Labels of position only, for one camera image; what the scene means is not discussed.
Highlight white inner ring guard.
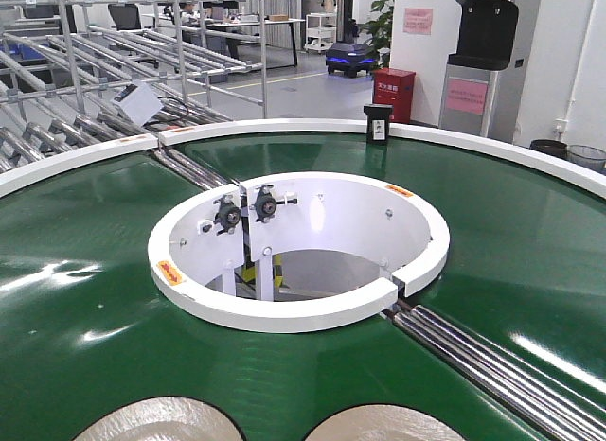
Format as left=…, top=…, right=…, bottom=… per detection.
left=148, top=171, right=450, bottom=333

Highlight metal roller rack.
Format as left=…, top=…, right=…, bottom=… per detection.
left=1, top=0, right=265, bottom=172

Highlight white office desk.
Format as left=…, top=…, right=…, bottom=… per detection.
left=141, top=14, right=306, bottom=67

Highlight pink wall notice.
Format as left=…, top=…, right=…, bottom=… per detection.
left=403, top=8, right=434, bottom=35

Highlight bearing mount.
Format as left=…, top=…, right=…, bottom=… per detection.
left=254, top=185, right=298, bottom=223
left=213, top=194, right=241, bottom=235

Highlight beige plate black rim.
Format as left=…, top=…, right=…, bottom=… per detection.
left=76, top=397, right=245, bottom=440
left=305, top=404, right=464, bottom=440

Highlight white control box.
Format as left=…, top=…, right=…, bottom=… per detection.
left=111, top=80, right=163, bottom=126

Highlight black sensor box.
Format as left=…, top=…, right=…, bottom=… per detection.
left=364, top=103, right=393, bottom=145

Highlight black waste bin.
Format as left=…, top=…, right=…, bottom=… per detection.
left=529, top=139, right=567, bottom=160

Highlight steel roller bars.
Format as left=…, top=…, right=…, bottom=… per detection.
left=151, top=147, right=229, bottom=190
left=382, top=300, right=605, bottom=440

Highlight white outer conveyor rim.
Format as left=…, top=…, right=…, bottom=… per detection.
left=1, top=118, right=605, bottom=198

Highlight wire mesh waste bin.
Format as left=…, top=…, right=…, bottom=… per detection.
left=567, top=145, right=606, bottom=173

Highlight steel roller bars right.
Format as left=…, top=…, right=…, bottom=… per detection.
left=382, top=300, right=605, bottom=440

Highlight right bearing mount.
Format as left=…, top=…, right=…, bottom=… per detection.
left=254, top=185, right=298, bottom=223

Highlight grey water dispenser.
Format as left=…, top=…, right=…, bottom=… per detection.
left=439, top=0, right=519, bottom=141

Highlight green potted plant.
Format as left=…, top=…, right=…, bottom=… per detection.
left=363, top=0, right=395, bottom=69

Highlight red fire extinguisher box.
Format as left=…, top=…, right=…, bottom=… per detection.
left=372, top=68, right=416, bottom=124

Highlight black mobile robot blue light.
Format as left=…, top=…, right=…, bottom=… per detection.
left=326, top=18, right=377, bottom=78

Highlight left bearing mount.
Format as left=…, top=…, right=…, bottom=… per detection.
left=213, top=194, right=241, bottom=235

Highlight steel roller bars left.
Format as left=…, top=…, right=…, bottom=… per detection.
left=151, top=147, right=229, bottom=190

